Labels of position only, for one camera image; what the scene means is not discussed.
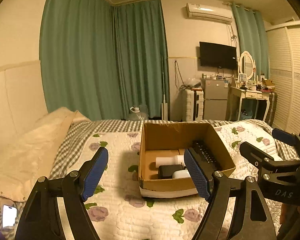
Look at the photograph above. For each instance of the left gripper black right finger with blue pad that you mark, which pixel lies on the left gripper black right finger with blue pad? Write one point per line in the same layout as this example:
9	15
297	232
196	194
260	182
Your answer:
251	218

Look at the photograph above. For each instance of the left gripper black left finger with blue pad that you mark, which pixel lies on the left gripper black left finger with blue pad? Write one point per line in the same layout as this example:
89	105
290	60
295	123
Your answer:
40	218

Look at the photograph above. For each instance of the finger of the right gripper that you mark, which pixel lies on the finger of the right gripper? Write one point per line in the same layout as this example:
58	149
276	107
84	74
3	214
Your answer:
290	139
266	163

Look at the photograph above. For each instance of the black keyboard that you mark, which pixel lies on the black keyboard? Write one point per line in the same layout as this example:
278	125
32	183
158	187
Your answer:
205	153

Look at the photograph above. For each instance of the white bottle red cap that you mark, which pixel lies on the white bottle red cap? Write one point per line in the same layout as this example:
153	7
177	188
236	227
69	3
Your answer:
181	174

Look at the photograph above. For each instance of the white cylindrical bottle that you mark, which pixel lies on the white cylindrical bottle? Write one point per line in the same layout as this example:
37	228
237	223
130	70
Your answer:
174	160

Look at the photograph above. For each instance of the black rectangular box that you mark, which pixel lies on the black rectangular box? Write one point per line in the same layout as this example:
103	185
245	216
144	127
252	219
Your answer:
167	171

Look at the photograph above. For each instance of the white smartphone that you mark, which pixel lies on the white smartphone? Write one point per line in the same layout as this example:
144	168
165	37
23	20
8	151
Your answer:
9	214

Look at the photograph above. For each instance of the cream pillow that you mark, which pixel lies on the cream pillow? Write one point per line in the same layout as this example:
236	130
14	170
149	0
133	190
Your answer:
33	153

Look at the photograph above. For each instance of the white dressing table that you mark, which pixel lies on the white dressing table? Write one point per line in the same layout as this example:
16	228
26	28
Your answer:
251	104

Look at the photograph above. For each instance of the silver mini fridge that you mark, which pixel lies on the silver mini fridge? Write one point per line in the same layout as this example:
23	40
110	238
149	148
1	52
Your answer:
215	99

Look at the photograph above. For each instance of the white suitcase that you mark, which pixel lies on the white suitcase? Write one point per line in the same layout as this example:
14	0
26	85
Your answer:
193	104

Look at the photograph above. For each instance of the oval white vanity mirror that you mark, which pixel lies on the oval white vanity mirror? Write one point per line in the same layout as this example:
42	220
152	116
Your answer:
246	67

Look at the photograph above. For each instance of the brown cardboard box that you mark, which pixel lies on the brown cardboard box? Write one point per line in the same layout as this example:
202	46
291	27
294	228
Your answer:
170	139

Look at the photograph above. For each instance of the white mop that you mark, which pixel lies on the white mop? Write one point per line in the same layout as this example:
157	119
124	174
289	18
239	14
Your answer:
164	106

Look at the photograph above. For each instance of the clear water jug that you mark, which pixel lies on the clear water jug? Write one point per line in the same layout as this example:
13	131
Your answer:
137	113

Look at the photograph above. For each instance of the green curtain right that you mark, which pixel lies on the green curtain right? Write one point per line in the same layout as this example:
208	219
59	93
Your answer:
252	37

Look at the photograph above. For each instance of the green curtain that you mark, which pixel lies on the green curtain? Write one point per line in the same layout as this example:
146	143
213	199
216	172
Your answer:
252	37
101	59

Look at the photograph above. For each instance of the white air conditioner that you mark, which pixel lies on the white air conditioner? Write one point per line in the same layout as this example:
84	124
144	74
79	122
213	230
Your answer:
209	13

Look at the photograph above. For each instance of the green curtain left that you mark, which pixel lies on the green curtain left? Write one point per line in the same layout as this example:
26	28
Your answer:
101	59

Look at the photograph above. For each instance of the black wall television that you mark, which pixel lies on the black wall television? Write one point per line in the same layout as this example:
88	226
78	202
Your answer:
218	55

